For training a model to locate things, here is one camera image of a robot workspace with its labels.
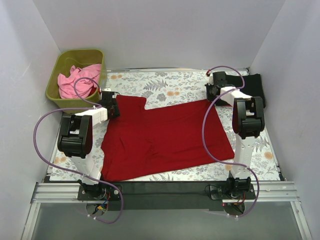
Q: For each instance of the green plastic bin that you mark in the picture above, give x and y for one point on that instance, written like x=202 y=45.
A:
x=79 y=58

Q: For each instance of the pink crumpled t shirt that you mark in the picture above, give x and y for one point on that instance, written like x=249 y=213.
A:
x=84 y=87

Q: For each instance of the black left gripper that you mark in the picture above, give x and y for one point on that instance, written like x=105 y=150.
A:
x=114 y=110

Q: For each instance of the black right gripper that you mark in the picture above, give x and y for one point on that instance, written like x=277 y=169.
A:
x=211 y=90

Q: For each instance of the aluminium frame rail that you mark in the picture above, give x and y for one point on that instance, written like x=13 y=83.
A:
x=56 y=214

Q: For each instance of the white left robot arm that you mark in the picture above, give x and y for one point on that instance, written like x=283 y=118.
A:
x=76 y=140

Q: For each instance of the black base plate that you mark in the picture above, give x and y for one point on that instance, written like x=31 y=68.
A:
x=171 y=195

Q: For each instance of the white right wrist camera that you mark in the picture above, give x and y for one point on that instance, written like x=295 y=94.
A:
x=209 y=74

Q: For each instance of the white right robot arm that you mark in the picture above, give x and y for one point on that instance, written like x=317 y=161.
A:
x=247 y=124

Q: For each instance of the red t shirt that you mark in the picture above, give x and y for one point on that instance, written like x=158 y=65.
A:
x=142 y=142

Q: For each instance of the folded black t shirt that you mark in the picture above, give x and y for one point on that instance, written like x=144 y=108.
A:
x=252 y=84

